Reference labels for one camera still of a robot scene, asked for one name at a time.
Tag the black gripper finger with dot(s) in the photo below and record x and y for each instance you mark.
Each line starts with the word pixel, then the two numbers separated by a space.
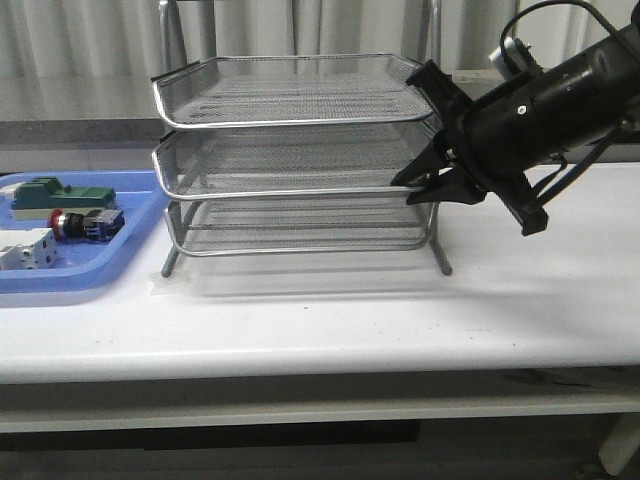
pixel 424 169
pixel 452 186

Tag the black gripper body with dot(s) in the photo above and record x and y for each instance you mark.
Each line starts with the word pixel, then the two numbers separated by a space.
pixel 484 141

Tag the red push button switch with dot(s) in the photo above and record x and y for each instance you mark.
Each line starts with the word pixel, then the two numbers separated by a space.
pixel 99 225

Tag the silver mesh tray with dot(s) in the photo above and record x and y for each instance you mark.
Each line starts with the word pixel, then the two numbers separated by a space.
pixel 339 223
pixel 286 161
pixel 263 91

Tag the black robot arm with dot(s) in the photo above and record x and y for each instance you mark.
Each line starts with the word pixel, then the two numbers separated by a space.
pixel 532 136

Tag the blue plastic tray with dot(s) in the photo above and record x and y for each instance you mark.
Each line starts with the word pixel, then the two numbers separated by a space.
pixel 84 265

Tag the white table leg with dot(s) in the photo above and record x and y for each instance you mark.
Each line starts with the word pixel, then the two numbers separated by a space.
pixel 621 444

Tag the green terminal block module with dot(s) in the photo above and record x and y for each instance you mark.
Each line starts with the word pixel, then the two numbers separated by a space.
pixel 37 198

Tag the dark granite counter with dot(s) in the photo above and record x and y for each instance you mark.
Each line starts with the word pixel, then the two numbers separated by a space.
pixel 78 112

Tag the white circuit breaker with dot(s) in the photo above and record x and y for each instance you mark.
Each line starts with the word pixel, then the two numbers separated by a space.
pixel 28 249

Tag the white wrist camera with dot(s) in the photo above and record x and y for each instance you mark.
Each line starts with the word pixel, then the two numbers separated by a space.
pixel 514 58

